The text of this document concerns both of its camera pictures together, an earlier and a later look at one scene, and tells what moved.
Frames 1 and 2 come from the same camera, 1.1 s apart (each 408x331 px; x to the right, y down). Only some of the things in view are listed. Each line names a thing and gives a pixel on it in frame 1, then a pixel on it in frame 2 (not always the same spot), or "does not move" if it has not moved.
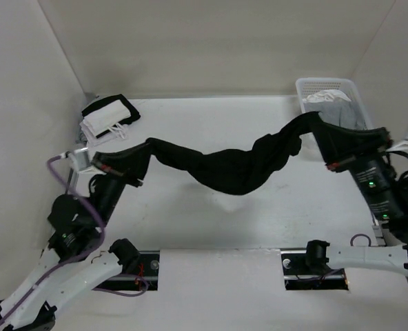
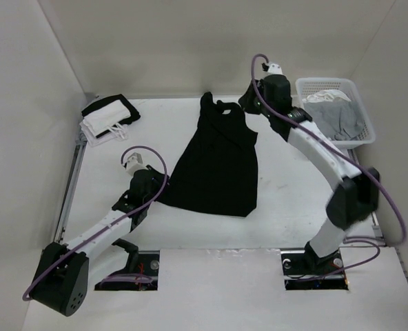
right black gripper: [377, 138] → [246, 102]
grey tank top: [338, 112] does not move
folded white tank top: [105, 117] does not move
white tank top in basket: [325, 95] does not move
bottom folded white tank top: [119, 131] does not move
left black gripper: [118, 174] → [158, 177]
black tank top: [238, 170] → [216, 172]
